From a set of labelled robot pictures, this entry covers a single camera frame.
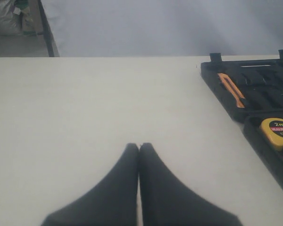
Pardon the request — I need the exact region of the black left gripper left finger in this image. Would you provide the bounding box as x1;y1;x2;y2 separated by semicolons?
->
42;143;139;226

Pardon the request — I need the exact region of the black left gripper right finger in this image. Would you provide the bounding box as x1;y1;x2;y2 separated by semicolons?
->
139;143;242;226

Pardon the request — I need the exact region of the black plastic tool case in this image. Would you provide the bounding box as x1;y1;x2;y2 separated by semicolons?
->
200;49;283;189

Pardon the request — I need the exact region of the yellow measuring tape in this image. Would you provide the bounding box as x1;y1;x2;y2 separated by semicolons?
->
259;118;283;152

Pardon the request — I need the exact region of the orange utility knife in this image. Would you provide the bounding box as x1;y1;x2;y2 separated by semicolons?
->
218;73;245;108

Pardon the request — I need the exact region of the white backdrop cloth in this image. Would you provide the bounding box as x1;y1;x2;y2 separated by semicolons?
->
42;0;283;57

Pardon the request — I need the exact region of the black metal stand pole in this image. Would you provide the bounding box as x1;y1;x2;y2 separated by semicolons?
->
37;0;55;57

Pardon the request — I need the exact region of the grey sack in background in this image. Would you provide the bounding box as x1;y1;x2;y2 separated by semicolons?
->
0;0;22;36

